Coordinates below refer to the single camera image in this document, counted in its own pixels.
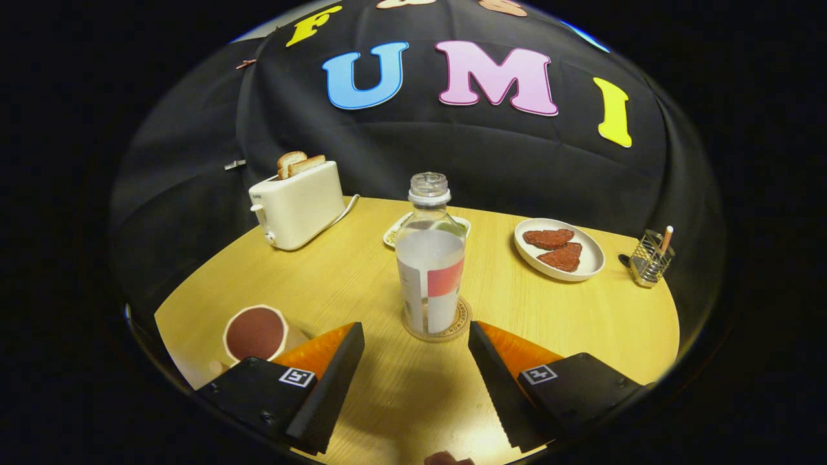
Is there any white toaster cable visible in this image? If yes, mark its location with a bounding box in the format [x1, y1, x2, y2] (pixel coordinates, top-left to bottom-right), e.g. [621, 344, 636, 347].
[333, 194, 361, 227]

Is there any metal wire holder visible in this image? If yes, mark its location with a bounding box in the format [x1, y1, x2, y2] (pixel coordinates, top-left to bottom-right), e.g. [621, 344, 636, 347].
[629, 229, 676, 288]

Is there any toast slice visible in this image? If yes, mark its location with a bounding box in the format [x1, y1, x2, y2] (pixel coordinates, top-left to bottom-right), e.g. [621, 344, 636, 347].
[277, 150, 308, 180]
[288, 154, 326, 178]

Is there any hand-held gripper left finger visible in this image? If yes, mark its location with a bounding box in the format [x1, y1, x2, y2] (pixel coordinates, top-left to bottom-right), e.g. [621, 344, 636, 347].
[196, 322, 366, 456]

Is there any black backdrop cloth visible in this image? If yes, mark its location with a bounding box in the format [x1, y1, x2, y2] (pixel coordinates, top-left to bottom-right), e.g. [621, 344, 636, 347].
[110, 0, 724, 362]

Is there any white round plate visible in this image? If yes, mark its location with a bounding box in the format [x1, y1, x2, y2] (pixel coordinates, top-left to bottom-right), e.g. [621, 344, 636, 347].
[514, 218, 606, 282]

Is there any red heart-shaped patty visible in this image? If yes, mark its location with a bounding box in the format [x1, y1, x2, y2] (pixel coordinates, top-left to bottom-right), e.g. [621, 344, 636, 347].
[523, 228, 575, 251]
[537, 242, 583, 273]

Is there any cream cup with brown inside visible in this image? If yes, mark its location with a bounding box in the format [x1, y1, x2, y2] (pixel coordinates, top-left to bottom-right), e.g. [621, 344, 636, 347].
[208, 304, 309, 377]

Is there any round wooden coaster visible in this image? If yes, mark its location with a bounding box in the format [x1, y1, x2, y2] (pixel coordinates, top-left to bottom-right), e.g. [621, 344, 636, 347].
[402, 296, 474, 342]

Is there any clear plastic juice bottle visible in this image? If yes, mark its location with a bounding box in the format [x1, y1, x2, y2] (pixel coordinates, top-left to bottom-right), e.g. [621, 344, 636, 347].
[395, 172, 467, 336]

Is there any cream toaster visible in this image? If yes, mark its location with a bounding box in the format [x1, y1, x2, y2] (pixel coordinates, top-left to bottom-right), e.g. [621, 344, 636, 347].
[249, 160, 346, 251]

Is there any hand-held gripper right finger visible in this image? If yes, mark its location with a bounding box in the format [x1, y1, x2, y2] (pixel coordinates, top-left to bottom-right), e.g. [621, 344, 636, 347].
[468, 321, 653, 453]

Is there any wooden table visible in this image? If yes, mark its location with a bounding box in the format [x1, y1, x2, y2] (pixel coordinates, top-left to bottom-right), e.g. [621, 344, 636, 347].
[154, 196, 680, 465]

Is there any white divided dish with grains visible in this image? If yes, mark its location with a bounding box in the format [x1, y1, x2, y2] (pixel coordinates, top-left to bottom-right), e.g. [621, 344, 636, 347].
[383, 212, 472, 249]

